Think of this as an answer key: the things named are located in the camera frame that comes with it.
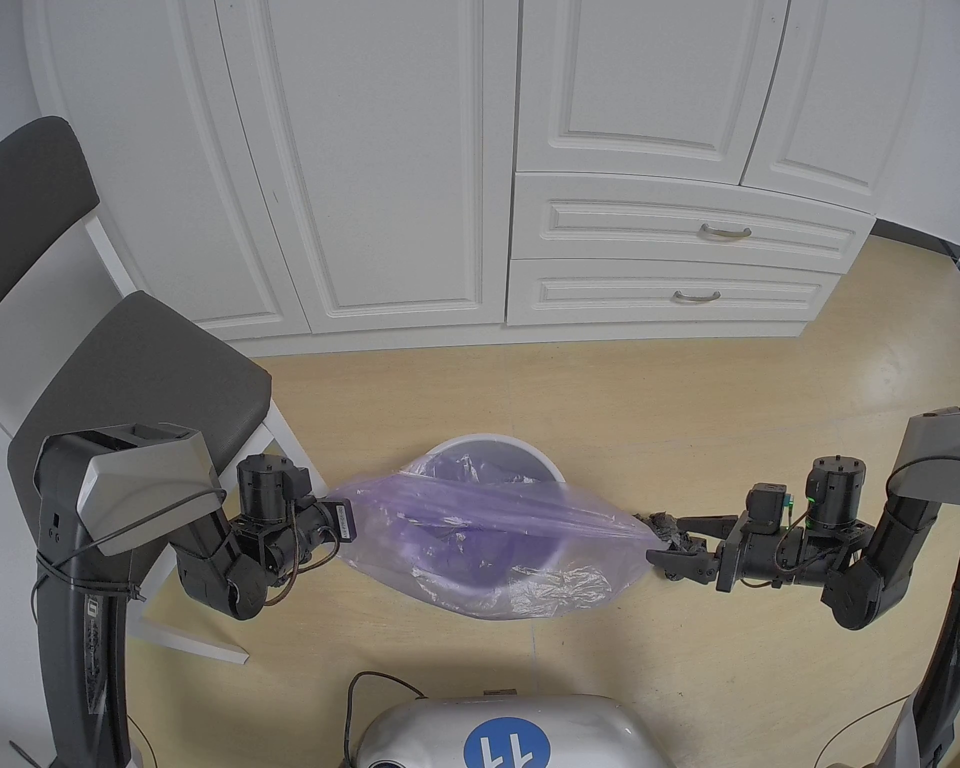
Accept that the purple plastic bag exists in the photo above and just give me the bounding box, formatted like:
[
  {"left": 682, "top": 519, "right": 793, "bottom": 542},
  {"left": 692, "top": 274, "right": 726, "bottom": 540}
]
[{"left": 324, "top": 453, "right": 663, "bottom": 621}]

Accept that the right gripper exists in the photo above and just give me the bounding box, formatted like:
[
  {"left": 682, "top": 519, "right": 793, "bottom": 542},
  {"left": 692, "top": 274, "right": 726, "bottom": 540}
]
[{"left": 645, "top": 510, "right": 785, "bottom": 594}]

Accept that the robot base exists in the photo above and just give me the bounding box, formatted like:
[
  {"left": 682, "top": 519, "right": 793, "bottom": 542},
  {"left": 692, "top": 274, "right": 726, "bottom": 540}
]
[{"left": 352, "top": 693, "right": 676, "bottom": 768}]

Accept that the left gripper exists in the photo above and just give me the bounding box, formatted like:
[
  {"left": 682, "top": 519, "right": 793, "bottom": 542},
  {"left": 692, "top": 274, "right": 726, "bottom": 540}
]
[{"left": 296, "top": 498, "right": 358, "bottom": 556}]

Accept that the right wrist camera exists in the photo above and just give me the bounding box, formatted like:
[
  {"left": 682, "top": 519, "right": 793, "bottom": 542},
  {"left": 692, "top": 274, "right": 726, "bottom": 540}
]
[{"left": 746, "top": 483, "right": 790, "bottom": 535}]

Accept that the black plastic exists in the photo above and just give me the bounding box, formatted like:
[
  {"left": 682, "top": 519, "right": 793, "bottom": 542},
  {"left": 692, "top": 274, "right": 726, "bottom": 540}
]
[{"left": 633, "top": 510, "right": 710, "bottom": 585}]

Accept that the white wardrobe with drawers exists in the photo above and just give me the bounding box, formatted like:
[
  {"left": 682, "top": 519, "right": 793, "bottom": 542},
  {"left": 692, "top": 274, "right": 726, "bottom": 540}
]
[{"left": 22, "top": 0, "right": 924, "bottom": 360}]

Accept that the white trash bin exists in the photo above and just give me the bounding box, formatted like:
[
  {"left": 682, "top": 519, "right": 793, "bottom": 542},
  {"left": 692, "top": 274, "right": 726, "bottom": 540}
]
[{"left": 397, "top": 432, "right": 575, "bottom": 618}]

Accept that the black cable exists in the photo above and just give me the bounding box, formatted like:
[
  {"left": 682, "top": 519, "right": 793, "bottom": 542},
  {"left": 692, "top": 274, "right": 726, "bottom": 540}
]
[
  {"left": 821, "top": 693, "right": 914, "bottom": 768},
  {"left": 342, "top": 671, "right": 429, "bottom": 762}
]

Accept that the grey and white chair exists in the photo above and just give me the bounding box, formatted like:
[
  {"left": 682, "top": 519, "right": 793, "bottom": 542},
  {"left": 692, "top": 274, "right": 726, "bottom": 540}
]
[{"left": 0, "top": 116, "right": 324, "bottom": 665}]

